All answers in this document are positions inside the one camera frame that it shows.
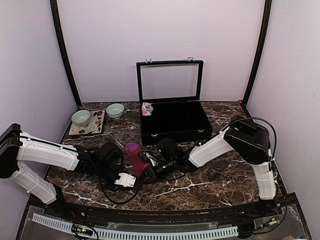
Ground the right celadon bowl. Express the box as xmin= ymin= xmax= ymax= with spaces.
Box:
xmin=106 ymin=103 xmax=125 ymax=119

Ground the celadon bowl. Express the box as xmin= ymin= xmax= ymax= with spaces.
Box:
xmin=71 ymin=110 xmax=91 ymax=127
xmin=106 ymin=103 xmax=125 ymax=119

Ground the right black frame post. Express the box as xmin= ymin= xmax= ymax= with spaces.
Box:
xmin=241 ymin=0 xmax=273 ymax=108

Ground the black frame post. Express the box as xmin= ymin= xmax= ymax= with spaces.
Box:
xmin=49 ymin=0 xmax=82 ymax=108
xmin=241 ymin=0 xmax=273 ymax=108

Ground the black display case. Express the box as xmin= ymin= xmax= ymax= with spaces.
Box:
xmin=136 ymin=58 xmax=213 ymax=146

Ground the left celadon bowl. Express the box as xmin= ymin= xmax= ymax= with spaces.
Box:
xmin=71 ymin=110 xmax=91 ymax=127

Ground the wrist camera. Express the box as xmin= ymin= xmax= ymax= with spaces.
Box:
xmin=98 ymin=141 xmax=124 ymax=166
xmin=155 ymin=138 xmax=179 ymax=160

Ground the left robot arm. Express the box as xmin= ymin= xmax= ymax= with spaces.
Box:
xmin=0 ymin=123 xmax=141 ymax=218

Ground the pink patterned sock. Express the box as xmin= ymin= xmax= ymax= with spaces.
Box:
xmin=141 ymin=102 xmax=153 ymax=117

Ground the black front rail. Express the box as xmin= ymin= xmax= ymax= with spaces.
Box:
xmin=30 ymin=193 xmax=302 ymax=225

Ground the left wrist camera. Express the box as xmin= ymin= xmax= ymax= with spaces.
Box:
xmin=98 ymin=141 xmax=124 ymax=166

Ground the left black frame post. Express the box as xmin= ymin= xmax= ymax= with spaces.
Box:
xmin=49 ymin=0 xmax=82 ymax=108

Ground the small circuit board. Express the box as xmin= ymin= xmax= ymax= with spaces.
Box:
xmin=71 ymin=224 xmax=94 ymax=237

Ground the floral coaster mat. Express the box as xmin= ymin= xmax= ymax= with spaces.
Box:
xmin=68 ymin=110 xmax=106 ymax=136

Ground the white slotted cable duct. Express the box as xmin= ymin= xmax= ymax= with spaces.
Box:
xmin=31 ymin=213 xmax=239 ymax=240

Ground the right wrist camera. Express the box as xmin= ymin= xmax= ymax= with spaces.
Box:
xmin=155 ymin=138 xmax=179 ymax=160

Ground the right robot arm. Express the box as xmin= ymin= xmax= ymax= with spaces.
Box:
xmin=138 ymin=115 xmax=277 ymax=217

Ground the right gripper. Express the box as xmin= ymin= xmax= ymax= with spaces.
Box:
xmin=138 ymin=158 xmax=178 ymax=185

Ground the maroon striped sock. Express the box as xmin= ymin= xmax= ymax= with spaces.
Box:
xmin=125 ymin=142 xmax=150 ymax=183

